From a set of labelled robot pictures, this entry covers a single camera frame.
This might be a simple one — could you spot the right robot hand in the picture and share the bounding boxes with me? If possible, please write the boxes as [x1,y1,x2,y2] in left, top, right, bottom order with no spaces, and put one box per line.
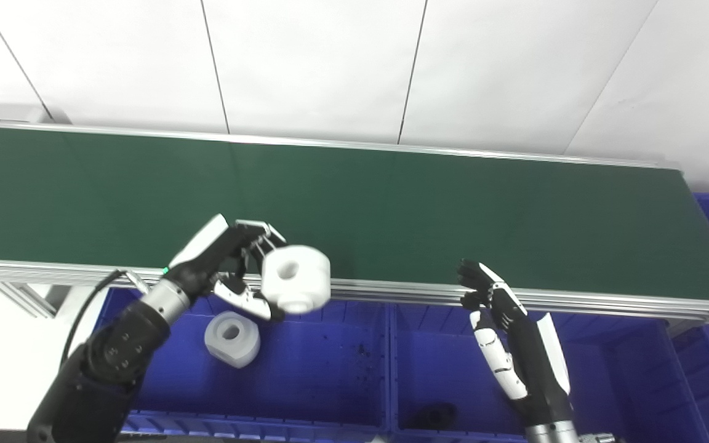
[456,258,577,428]

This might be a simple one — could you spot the aluminium conveyor support leg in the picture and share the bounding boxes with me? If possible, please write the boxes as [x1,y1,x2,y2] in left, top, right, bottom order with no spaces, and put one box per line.
[0,280,112,319]

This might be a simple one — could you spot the grey conveyor end box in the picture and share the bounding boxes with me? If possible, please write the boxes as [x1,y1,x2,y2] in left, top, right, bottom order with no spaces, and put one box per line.
[0,103,72,126]

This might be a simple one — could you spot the left wrist cable with plug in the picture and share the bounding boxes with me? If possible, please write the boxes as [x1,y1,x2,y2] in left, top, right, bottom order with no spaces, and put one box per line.
[59,269,151,370]

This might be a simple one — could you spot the black plastic part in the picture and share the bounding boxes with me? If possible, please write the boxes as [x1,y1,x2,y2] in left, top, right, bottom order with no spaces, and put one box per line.
[407,403,459,430]

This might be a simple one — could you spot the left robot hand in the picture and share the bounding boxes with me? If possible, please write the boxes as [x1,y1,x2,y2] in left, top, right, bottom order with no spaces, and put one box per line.
[167,214,287,322]

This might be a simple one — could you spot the white round plastic part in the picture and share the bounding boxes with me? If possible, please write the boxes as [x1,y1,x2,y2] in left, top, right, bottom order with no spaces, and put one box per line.
[260,245,332,315]
[204,311,262,369]

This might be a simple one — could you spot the green conveyor belt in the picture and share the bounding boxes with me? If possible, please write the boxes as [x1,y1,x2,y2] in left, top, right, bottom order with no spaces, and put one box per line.
[0,118,709,327]
[0,126,709,302]

